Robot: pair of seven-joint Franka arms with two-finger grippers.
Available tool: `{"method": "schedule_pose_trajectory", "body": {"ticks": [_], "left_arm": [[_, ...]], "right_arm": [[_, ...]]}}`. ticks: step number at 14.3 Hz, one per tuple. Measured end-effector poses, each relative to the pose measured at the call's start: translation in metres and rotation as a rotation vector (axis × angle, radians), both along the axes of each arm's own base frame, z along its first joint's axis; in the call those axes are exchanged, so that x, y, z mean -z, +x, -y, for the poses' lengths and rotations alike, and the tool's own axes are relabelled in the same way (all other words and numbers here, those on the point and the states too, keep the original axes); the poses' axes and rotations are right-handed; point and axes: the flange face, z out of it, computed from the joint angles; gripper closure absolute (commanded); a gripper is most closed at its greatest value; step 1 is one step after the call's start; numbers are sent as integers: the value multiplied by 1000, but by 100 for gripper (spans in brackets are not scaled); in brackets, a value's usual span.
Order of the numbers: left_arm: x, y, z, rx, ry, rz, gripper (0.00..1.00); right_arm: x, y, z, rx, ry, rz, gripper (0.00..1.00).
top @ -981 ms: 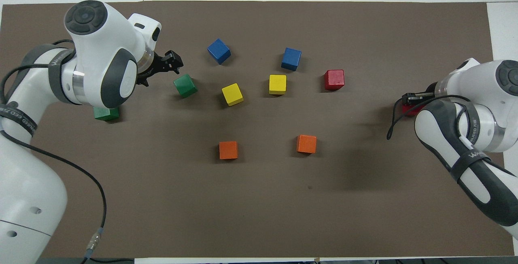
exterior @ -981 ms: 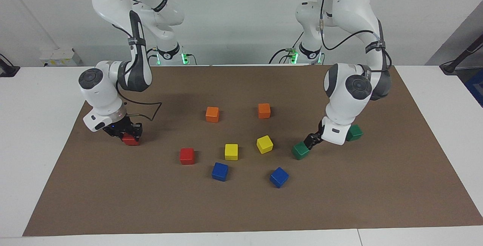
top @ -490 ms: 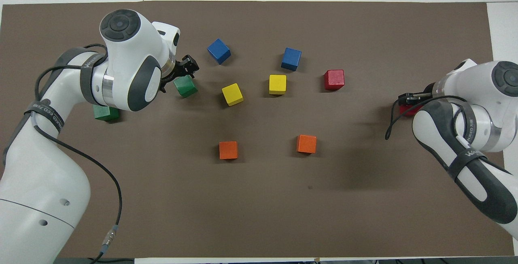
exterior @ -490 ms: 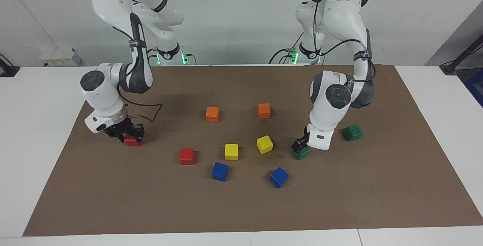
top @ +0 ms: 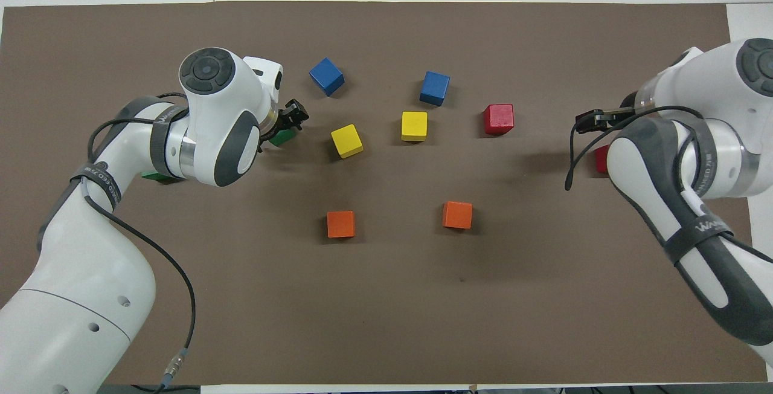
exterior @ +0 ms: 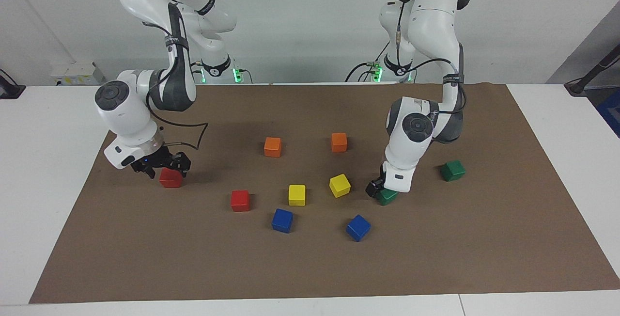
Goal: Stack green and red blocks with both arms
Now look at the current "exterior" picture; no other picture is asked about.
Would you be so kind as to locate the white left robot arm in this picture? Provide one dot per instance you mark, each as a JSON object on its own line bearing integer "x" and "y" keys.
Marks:
{"x": 411, "y": 136}

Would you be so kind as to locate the orange wooden cube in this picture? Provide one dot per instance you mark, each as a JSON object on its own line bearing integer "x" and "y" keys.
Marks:
{"x": 339, "y": 143}
{"x": 272, "y": 148}

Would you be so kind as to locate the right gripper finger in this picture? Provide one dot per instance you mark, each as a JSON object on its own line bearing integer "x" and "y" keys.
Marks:
{"x": 151, "y": 172}
{"x": 185, "y": 165}

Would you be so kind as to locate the black angled stand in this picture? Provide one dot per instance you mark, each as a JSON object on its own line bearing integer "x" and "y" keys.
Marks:
{"x": 579, "y": 86}

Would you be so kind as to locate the white wall power box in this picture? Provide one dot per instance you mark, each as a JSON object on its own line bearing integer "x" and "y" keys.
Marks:
{"x": 77, "y": 74}

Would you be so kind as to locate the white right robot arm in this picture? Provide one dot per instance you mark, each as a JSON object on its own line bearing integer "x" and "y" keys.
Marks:
{"x": 126, "y": 112}

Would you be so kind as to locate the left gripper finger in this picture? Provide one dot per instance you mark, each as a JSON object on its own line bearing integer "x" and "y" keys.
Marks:
{"x": 373, "y": 190}

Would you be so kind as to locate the green lit connector box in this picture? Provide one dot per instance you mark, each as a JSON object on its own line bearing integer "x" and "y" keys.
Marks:
{"x": 377, "y": 72}

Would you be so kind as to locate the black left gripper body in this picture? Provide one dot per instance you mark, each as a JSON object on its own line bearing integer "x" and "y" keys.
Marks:
{"x": 381, "y": 182}

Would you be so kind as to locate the black table clamp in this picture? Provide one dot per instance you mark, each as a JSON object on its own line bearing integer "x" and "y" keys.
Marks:
{"x": 9, "y": 90}

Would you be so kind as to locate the yellow wooden cube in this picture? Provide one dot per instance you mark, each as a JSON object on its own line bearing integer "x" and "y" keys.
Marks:
{"x": 297, "y": 196}
{"x": 339, "y": 186}

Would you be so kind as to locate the red wooden cube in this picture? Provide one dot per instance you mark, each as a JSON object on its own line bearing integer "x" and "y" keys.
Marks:
{"x": 240, "y": 201}
{"x": 170, "y": 180}

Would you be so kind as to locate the blue wooden cube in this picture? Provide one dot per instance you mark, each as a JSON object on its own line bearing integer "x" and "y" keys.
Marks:
{"x": 282, "y": 220}
{"x": 358, "y": 228}

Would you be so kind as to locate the green wooden cube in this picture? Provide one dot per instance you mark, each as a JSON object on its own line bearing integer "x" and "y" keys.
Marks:
{"x": 387, "y": 197}
{"x": 453, "y": 171}

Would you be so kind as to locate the blue crate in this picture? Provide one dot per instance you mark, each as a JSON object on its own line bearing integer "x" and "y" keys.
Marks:
{"x": 611, "y": 110}

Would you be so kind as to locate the brown paper table mat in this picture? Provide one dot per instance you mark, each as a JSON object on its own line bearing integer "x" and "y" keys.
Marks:
{"x": 436, "y": 258}

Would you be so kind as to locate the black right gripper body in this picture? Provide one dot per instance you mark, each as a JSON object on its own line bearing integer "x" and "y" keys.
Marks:
{"x": 162, "y": 160}

